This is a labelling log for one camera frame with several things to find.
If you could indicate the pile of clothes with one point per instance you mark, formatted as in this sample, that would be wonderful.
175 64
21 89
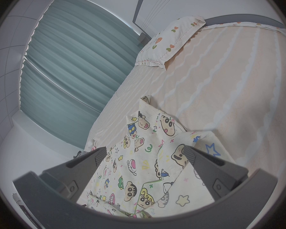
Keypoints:
79 154

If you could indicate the blue-green curtain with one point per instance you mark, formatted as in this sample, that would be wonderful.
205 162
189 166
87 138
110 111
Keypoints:
61 108
85 44

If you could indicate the bed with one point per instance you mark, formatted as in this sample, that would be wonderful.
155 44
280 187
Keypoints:
229 80

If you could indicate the grey bedside table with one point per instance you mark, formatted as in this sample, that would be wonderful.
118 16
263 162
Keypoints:
143 38

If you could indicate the white printed pillow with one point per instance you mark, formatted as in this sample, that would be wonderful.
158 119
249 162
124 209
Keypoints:
171 42

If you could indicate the white printed pyjama top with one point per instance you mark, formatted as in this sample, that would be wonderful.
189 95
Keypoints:
133 175

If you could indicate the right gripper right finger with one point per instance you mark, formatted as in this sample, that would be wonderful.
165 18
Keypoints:
217 175

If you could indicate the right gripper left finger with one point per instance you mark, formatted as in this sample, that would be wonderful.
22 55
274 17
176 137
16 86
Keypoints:
69 175

